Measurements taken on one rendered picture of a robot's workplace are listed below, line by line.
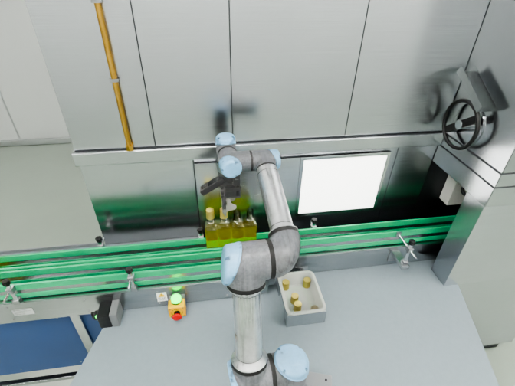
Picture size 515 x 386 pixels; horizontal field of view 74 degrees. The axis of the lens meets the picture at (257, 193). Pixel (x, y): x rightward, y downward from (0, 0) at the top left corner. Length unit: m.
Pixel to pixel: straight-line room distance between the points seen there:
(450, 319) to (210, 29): 1.56
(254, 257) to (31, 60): 4.13
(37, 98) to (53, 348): 3.43
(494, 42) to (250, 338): 1.37
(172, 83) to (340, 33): 0.65
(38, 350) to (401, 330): 1.67
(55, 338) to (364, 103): 1.75
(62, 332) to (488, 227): 1.95
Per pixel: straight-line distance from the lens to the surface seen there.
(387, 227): 1.87
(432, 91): 1.70
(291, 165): 1.55
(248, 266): 0.95
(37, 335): 1.96
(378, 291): 1.80
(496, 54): 1.63
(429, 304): 1.84
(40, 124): 5.05
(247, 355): 1.16
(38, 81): 4.83
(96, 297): 1.66
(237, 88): 1.39
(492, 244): 1.88
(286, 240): 1.00
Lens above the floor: 2.07
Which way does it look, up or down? 36 degrees down
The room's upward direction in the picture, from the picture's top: 1 degrees clockwise
